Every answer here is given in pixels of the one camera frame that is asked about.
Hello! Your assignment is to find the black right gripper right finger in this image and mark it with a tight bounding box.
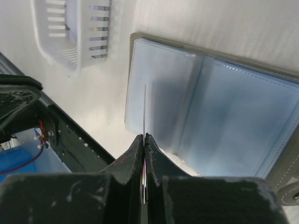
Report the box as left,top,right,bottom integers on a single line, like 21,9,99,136
144,134,288,224

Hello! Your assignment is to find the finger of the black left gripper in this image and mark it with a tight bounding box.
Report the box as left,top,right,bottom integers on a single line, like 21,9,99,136
0,74,43,140

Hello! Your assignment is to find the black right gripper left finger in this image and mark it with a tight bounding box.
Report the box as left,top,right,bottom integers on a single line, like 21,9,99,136
0,135,144,224

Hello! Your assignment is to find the white plastic basket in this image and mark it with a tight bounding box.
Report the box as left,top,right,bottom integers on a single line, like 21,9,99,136
30,0,111,77

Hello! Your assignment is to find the grey card holder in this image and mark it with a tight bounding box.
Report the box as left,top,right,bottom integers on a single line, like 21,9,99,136
124,33,299,206

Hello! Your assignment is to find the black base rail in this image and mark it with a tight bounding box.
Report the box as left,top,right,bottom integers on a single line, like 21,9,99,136
36,102,115,172

